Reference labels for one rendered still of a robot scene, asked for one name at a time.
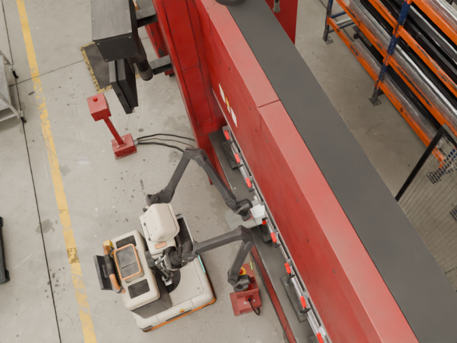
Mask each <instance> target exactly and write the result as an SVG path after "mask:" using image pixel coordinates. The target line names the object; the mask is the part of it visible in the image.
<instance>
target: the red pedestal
mask: <svg viewBox="0 0 457 343"><path fill-rule="evenodd" d="M86 99H87V102H88V107H89V110H90V114H91V116H92V117H93V119H94V120H95V122H96V121H98V120H102V119H103V120H104V122H105V124H106V125H107V127H108V128H109V130H110V131H111V133H112V135H113V136H114V138H115V139H113V140H111V142H112V149H113V152H114V156H115V160H117V159H121V158H122V157H126V156H129V155H130V154H134V153H136V152H137V148H136V146H135V143H134V141H133V137H132V135H131V134H130V133H129V134H126V135H123V136H121V137H120V135H119V134H118V132H117V130H116V128H115V127H114V125H113V124H112V122H111V120H110V119H109V117H110V116H112V114H111V112H110V108H109V104H108V102H107V99H106V98H105V95H104V94H103V93H100V94H98V95H95V96H92V97H89V98H86Z"/></svg>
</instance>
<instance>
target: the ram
mask: <svg viewBox="0 0 457 343"><path fill-rule="evenodd" d="M197 13H198V17H199V23H200V28H201V34H202V38H203V44H204V48H205V54H206V58H207V65H208V69H209V75H210V79H211V85H212V88H213V90H214V92H215V95H216V96H215V95H214V96H215V97H217V99H218V101H219V103H220V105H219V103H218V105H219V106H221V108H222V109H221V108H220V109H221V110H223V112H224V114H225V116H226V118H225V119H227V120H226V121H228V122H227V124H228V123H229V124H228V126H229V125H230V126H231V128H230V127H229V128H230V129H232V131H233V132H232V131H231V132H232V133H234V135H235V137H236V139H237V141H236V140H235V141H236V142H238V144H239V146H240V148H241V150H240V151H242V152H241V153H243V154H242V156H243V155H244V157H245V158H246V160H245V159H244V160H245V161H247V163H248V164H247V163H246V164H247V166H248V165H249V167H250V169H251V171H252V173H251V172H250V173H251V174H253V176H254V178H255V180H256V182H257V184H258V186H257V188H258V187H259V189H260V191H261V193H262V194H263V196H262V195H261V196H262V199H263V197H264V199H265V201H266V203H267V205H268V207H269V209H268V207H267V209H268V211H269V210H270V212H271V214H272V216H273V218H274V221H275V223H276V225H277V227H278V229H279V231H280V233H281V235H282V237H283V239H284V241H285V244H286V246H287V248H288V250H289V252H290V255H291V257H292V259H293V261H294V263H295V265H296V267H297V269H298V271H299V273H300V275H301V278H302V280H303V282H304V284H305V286H306V289H307V291H308V293H309V295H310V297H311V300H312V302H313V303H314V305H313V304H312V302H311V304H312V306H313V307H314V306H315V307H316V310H317V312H318V314H319V316H320V318H321V320H322V323H323V325H324V327H325V329H326V331H327V333H328V336H329V338H330V339H331V342H332V343H369V341H368V339H367V337H366V335H365V333H364V331H363V329H362V327H361V326H360V323H359V322H358V319H357V318H356V315H355V314H354V311H353V309H352V307H351V305H350V304H349V302H348V300H347V298H346V296H345V294H344V292H343V290H342V288H341V286H340V284H339V282H338V281H337V279H336V277H335V275H334V273H333V271H332V269H331V267H330V265H329V263H328V261H327V259H326V257H325V256H324V253H323V252H322V249H321V248H320V245H319V243H318V241H317V239H316V237H315V236H314V234H313V232H312V230H311V228H310V226H309V224H308V222H307V220H306V218H305V216H304V214H303V213H302V211H301V209H300V207H299V205H298V203H297V201H296V199H295V197H294V195H293V193H292V191H291V190H290V187H289V186H288V183H287V181H286V179H285V177H284V175H283V173H282V171H281V169H280V168H279V166H278V164H277V162H276V160H275V158H274V156H273V154H272V152H271V150H270V148H269V146H268V144H267V143H266V141H265V139H264V137H263V135H262V133H261V132H260V130H259V128H258V126H257V124H256V121H255V120H254V117H253V115H252V113H251V111H250V109H249V107H248V105H247V103H246V101H245V99H244V98H243V96H242V94H241V92H240V90H239V88H238V86H237V84H236V82H235V80H234V78H233V76H232V75H231V73H230V71H229V69H228V67H227V65H226V63H225V61H224V59H223V57H222V55H221V53H220V51H219V49H218V47H217V45H216V43H215V41H214V39H213V37H212V36H211V33H210V32H209V29H208V28H207V26H206V24H205V22H204V20H203V18H202V16H201V14H200V12H199V10H198V8H197ZM219 83H220V85H221V87H222V90H223V92H224V100H225V102H224V100H223V98H222V95H221V94H220V86H219ZM214 92H213V93H214ZM226 98H227V100H228V104H229V110H230V112H229V110H228V108H227V103H226ZM217 99H216V100H217ZM231 108H232V110H233V112H234V114H235V116H236V121H237V127H236V124H235V122H234V120H233V117H232V112H231ZM224 114H223V115H224ZM225 116H224V117H225ZM233 137H234V136H233ZM235 137H234V138H235ZM238 144H237V145H238ZM239 146H238V147H239ZM240 148H239V149H240ZM244 157H243V158H244ZM248 169H249V168H248ZM250 169H249V170H250ZM253 176H252V177H253ZM254 178H253V179H254ZM255 180H254V181H255ZM256 182H255V183H256ZM257 184H256V185H257ZM259 189H258V190H259ZM260 191H259V192H260ZM261 193H260V194H261ZM263 201H264V200H263ZM265 201H264V202H265ZM265 205H266V204H265ZM267 205H266V206H267ZM270 212H269V213H270ZM271 214H270V215H271ZM272 216H271V218H272ZM273 218H272V220H273ZM274 221H273V222H274ZM275 223H274V224H275ZM276 225H275V226H276ZM277 227H276V228H277ZM278 229H277V231H278ZM279 231H278V233H279ZM280 233H279V234H280ZM280 237H281V236H280ZM282 237H281V238H282ZM283 239H282V242H283V243H284V241H283ZM285 244H284V245H285ZM286 246H285V247H286ZM287 248H286V250H287ZM288 250H287V252H288ZM289 252H288V254H289ZM290 255H289V256H290ZM291 257H290V258H291ZM292 259H291V260H292ZM293 261H292V263H293ZM294 263H293V265H294ZM294 267H295V266H294ZM295 269H296V268H295ZM297 269H296V270H297ZM299 273H298V272H297V274H298V275H299ZM299 277H300V276H299ZM301 278H300V279H301ZM302 280H301V282H302ZM303 282H302V284H303ZM304 284H303V286H304ZM304 288H305V287H304ZM306 289H305V290H306ZM307 291H306V292H307ZM308 293H307V295H308ZM309 295H308V297H309ZM309 299H310V298H309ZM311 300H310V301H311ZM314 309H315V308H314ZM316 310H315V311H316ZM317 312H316V314H317ZM318 314H317V316H318ZM319 316H318V318H319ZM320 318H319V320H320ZM320 322H321V321H320ZM322 323H321V325H322ZM323 325H322V327H323ZM324 327H323V329H324ZM325 329H324V331H325ZM325 333H326V332H325ZM326 336H327V334H326ZM328 336H327V338H328ZM329 338H328V340H329ZM329 341H330V340H329ZM331 342H330V343H331Z"/></svg>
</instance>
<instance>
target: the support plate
mask: <svg viewBox="0 0 457 343"><path fill-rule="evenodd" d="M251 202H252V205H253V207H254V206H257V205H259V201H258V200H254V201H251ZM223 213H224V216H225V218H226V221H227V223H228V226H229V228H230V230H231V231H232V230H234V229H236V228H238V225H243V226H244V227H246V228H248V229H250V228H253V227H255V226H257V225H260V224H262V223H263V222H262V219H261V218H264V217H266V216H265V214H264V215H262V216H259V217H258V218H255V219H250V220H247V221H243V220H242V217H241V216H240V215H238V214H235V213H234V212H233V211H232V210H228V211H226V212H223ZM254 220H255V221H256V222H255V221H254Z"/></svg>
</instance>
